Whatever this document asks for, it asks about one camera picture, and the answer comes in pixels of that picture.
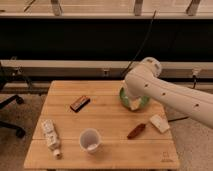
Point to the dark brown eraser block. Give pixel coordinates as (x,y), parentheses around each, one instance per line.
(80,103)

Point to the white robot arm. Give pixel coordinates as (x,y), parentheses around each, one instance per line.
(143,80)

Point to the green bowl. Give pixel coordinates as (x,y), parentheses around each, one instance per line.
(133,105)

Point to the red brown marker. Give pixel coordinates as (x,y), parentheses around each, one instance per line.
(136,131)

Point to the white plastic cup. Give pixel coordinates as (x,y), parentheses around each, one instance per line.
(90,140)

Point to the white sponge block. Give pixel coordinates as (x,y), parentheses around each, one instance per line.
(160,123)

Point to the white tube bottle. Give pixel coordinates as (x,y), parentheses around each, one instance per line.
(52,139)

